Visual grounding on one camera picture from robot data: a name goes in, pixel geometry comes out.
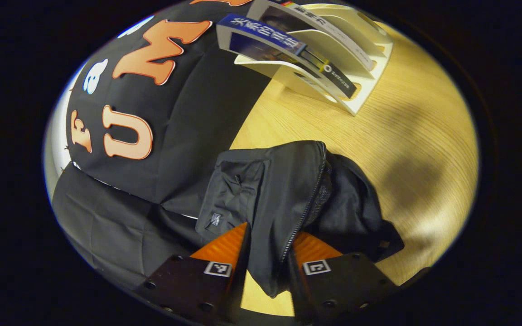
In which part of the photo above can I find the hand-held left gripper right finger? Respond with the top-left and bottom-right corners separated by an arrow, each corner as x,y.
288,232 -> 400,324

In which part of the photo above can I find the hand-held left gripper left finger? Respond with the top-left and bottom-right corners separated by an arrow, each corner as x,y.
136,222 -> 250,324

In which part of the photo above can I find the black schoolbag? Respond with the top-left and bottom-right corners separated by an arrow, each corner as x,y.
195,140 -> 404,298

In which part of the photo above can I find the white bookshelf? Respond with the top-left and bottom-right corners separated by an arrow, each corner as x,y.
234,4 -> 394,116

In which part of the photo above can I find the portrait cover book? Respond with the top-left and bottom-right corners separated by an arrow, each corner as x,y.
246,0 -> 377,71

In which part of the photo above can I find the blue cover book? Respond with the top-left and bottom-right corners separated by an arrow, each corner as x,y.
216,13 -> 358,99

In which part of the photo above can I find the black backdrop cloth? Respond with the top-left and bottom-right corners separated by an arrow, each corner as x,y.
46,0 -> 273,290

